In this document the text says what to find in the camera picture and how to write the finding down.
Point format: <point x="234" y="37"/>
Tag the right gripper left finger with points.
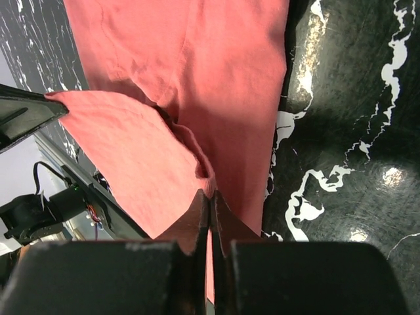
<point x="187" y="293"/>

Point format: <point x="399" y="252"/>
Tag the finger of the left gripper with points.
<point x="24" y="113"/>

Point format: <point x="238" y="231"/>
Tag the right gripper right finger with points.
<point x="226" y="228"/>

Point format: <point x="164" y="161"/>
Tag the red t-shirt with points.
<point x="183" y="96"/>

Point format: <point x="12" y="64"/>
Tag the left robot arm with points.
<point x="33" y="216"/>

